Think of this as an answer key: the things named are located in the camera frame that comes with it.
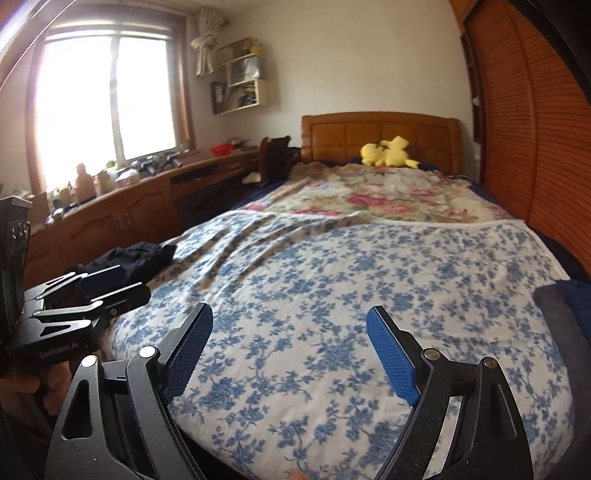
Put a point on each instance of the wood-framed window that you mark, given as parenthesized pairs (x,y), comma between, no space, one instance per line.
(106,101)

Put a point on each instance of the pink floral quilt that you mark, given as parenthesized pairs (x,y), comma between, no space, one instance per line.
(392,198)

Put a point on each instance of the tied white curtain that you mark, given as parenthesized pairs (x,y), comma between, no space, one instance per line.
(205,46)

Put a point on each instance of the wooden headboard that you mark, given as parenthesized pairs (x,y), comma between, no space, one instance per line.
(332,138)

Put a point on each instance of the black double-breasted coat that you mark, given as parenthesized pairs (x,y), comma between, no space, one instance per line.
(143,258)

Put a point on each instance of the dark wooden chair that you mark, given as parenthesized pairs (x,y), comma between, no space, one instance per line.
(274,159)

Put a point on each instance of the yellow plush toy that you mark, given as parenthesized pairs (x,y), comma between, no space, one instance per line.
(388,154)

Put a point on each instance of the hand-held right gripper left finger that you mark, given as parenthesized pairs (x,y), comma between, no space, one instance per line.
(189,350)

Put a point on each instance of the white wall shelf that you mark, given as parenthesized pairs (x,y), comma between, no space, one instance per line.
(270,92)

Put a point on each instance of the dark blue bed sheet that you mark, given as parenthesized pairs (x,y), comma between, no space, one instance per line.
(558,254)

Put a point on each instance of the person's left hand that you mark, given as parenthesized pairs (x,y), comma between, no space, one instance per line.
(51,383)

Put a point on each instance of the red bowl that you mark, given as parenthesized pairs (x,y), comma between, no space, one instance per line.
(222,149)

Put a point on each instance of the white paper bag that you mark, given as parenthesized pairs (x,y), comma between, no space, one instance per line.
(247,70)

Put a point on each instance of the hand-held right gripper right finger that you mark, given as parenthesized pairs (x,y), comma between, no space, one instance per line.
(392,355)

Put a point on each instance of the long wooden desk cabinet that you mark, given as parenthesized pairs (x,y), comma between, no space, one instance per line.
(138,212)

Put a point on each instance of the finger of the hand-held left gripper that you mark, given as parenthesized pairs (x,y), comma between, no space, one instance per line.
(104,278)
(120,300)

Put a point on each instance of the black devices on desk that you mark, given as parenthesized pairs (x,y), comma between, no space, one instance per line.
(157,165)

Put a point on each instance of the brown bottle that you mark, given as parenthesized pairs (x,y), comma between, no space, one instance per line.
(84,184)

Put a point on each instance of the wooden louvred wardrobe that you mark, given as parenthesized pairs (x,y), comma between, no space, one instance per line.
(545,138)

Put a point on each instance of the blue floral bed blanket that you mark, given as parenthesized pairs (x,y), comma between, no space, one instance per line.
(323,286)

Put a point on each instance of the blue and grey folded jacket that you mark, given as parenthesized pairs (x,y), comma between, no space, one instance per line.
(568,314)

